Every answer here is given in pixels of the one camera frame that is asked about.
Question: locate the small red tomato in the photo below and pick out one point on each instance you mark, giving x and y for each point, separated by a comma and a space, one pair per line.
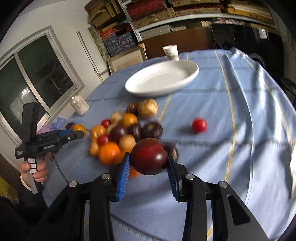
199, 125

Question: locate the framed picture leaning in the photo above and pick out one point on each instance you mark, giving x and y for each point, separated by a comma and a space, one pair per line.
127, 58

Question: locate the tan yellow apple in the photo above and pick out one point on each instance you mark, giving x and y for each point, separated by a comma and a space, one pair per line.
147, 108

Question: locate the light blue checked tablecloth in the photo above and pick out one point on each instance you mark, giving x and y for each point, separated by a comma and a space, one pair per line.
249, 143

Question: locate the window with metal frame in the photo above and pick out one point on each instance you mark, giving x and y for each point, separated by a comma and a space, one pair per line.
36, 69

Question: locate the person's left hand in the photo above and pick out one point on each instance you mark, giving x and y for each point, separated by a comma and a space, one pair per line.
40, 176

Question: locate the large orange mandarin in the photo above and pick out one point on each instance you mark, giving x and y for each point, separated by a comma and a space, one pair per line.
108, 152

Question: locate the large dark red apple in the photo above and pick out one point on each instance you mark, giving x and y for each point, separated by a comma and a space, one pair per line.
148, 157

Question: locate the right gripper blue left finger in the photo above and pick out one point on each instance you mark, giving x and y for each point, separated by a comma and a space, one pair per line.
122, 176

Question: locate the white paper cup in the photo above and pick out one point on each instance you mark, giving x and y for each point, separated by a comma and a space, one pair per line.
171, 52

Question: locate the white beverage can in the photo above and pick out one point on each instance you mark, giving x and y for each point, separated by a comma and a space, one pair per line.
79, 104

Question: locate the dark purple plum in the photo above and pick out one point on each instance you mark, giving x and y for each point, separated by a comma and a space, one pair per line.
117, 132

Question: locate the orange round fruit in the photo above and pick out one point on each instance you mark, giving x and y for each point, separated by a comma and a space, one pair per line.
128, 119

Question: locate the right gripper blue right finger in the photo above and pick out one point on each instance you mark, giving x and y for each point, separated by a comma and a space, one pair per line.
174, 177

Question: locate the white oval plate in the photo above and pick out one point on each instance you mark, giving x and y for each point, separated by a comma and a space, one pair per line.
162, 78

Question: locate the shelf with stacked boxes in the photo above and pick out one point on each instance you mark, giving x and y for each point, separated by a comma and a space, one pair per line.
145, 15

